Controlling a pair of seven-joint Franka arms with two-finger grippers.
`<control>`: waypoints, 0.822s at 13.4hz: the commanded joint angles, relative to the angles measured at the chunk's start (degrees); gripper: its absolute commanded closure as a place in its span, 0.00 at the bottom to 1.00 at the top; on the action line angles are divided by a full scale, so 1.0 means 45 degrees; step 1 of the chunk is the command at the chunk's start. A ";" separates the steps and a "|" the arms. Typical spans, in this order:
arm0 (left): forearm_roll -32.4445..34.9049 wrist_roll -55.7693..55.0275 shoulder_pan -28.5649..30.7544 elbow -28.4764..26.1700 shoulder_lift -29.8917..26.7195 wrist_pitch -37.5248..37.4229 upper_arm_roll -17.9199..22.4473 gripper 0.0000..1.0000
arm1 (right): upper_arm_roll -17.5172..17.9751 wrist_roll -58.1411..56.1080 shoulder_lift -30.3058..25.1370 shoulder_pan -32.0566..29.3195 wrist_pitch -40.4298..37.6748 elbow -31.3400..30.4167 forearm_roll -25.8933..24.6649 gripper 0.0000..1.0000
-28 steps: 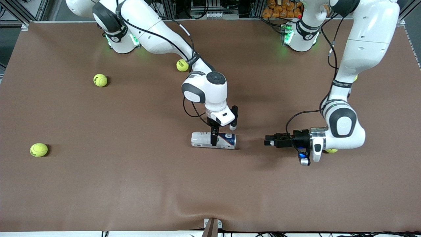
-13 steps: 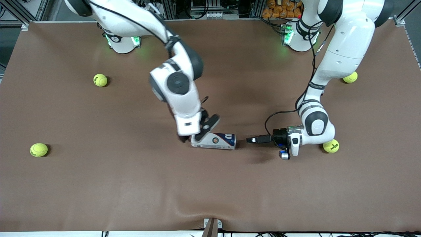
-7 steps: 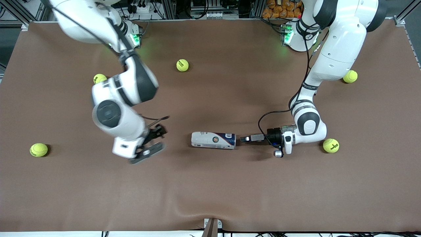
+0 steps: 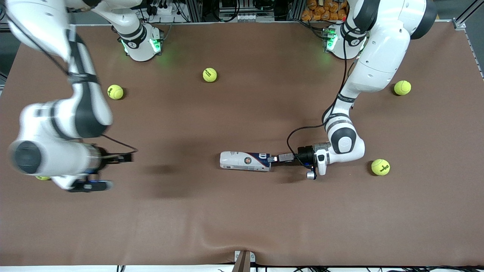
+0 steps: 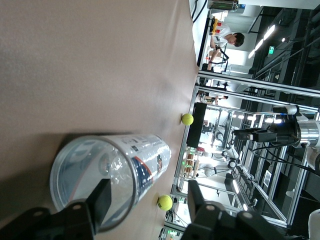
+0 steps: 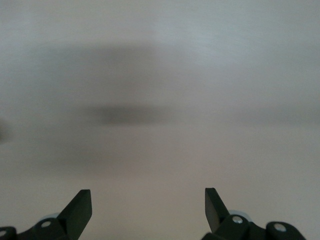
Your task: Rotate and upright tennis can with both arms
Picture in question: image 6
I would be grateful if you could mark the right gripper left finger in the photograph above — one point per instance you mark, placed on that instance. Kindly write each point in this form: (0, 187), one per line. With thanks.
(75, 217)

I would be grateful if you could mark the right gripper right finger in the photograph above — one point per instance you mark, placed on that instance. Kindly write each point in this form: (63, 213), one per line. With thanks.
(217, 217)

